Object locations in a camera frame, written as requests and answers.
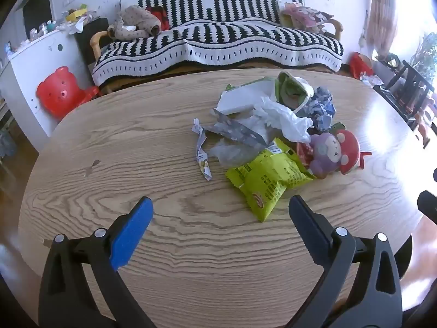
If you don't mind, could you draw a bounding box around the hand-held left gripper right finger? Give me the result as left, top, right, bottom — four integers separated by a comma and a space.
288, 195, 403, 328

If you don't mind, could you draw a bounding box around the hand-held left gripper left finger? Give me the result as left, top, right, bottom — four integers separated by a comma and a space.
38, 196, 158, 328

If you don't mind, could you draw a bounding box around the yellow-green snack packet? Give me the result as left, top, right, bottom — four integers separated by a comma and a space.
225, 138, 316, 222

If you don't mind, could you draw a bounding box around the red small packet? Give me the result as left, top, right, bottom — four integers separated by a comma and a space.
296, 142, 315, 169

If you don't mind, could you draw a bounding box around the purple plush toy red cap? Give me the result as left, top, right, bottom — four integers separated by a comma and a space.
307, 129, 372, 179

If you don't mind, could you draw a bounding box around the white printed paper strip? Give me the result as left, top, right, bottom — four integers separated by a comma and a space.
192, 118, 212, 181

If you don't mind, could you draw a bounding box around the clear plastic wrap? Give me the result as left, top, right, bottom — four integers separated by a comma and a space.
208, 139, 267, 168

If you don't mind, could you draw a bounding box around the silver foil wrapper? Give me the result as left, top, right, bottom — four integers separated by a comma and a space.
201, 108, 268, 147

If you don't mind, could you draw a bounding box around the blue white wrapper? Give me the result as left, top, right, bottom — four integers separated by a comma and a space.
295, 86, 337, 132

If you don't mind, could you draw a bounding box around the green paper bowl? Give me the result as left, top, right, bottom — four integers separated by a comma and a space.
276, 71, 314, 108

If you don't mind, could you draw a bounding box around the black low side table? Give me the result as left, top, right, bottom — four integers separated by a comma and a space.
374, 60, 436, 117

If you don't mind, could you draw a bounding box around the green potted plant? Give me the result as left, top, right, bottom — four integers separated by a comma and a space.
410, 32, 437, 86

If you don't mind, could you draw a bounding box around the red bag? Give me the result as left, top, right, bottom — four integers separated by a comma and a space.
349, 52, 374, 79

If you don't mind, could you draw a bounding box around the red bear plastic stool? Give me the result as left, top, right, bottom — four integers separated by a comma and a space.
36, 66, 99, 121

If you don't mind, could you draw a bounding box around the beige patterned curtain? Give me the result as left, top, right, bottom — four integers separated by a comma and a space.
370, 0, 400, 52

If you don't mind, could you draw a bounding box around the white cabinet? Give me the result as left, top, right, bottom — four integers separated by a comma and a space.
0, 29, 93, 144

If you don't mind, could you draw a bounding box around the black panel beside sofa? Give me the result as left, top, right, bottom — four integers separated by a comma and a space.
74, 17, 110, 65

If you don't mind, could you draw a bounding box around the pink printed cushion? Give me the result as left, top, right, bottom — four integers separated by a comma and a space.
280, 2, 334, 35

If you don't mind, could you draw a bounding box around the striped black-white sofa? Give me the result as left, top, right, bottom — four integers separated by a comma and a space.
91, 0, 345, 87

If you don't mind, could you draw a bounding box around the brown dotted plush garment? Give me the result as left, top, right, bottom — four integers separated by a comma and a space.
107, 5, 162, 40

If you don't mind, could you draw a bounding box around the red black cloth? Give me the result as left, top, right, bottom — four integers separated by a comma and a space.
145, 6, 170, 31

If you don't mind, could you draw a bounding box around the yellow small box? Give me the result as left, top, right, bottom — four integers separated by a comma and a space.
66, 8, 88, 22

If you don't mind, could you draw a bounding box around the wooden sofa frame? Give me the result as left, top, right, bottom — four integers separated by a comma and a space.
89, 19, 344, 94

